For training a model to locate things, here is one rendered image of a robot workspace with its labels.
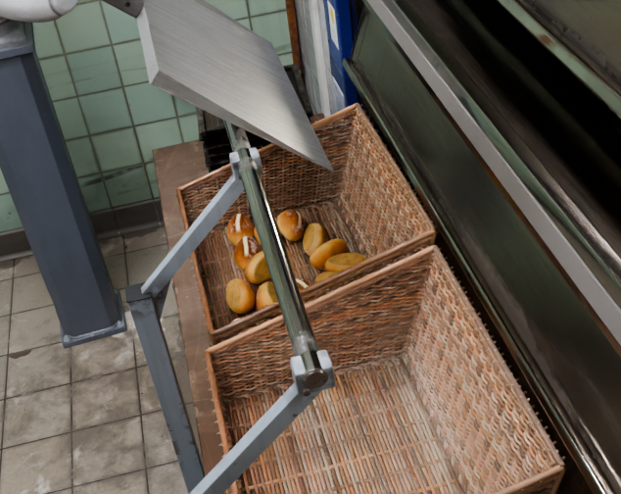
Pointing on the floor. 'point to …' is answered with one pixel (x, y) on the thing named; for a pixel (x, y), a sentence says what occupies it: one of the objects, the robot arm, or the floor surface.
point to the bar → (298, 320)
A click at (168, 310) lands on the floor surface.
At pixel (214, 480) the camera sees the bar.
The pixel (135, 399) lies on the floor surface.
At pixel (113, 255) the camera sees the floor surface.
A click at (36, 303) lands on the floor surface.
